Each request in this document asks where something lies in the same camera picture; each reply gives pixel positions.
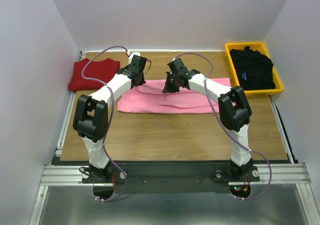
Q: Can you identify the pink t shirt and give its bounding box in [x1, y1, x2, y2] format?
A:
[117, 77, 232, 115]

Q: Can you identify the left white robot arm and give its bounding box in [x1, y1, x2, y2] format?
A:
[72, 62, 145, 182]

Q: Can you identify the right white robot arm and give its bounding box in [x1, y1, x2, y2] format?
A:
[163, 69, 253, 181]

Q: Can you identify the black t shirts pile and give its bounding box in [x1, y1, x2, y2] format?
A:
[229, 46, 276, 91]

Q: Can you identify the folded red t shirt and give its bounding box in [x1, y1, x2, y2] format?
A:
[68, 57, 121, 92]

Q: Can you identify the yellow plastic bin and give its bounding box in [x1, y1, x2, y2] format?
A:
[225, 42, 284, 96]

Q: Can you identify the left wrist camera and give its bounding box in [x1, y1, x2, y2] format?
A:
[127, 52, 152, 74]

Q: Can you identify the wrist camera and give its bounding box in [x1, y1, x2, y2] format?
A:
[127, 52, 152, 74]
[167, 58, 189, 76]

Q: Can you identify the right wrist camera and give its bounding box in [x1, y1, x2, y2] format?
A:
[167, 58, 189, 76]

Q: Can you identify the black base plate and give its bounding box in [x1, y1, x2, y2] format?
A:
[79, 160, 260, 195]

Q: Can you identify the aluminium frame rail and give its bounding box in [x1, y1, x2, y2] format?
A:
[30, 162, 320, 225]

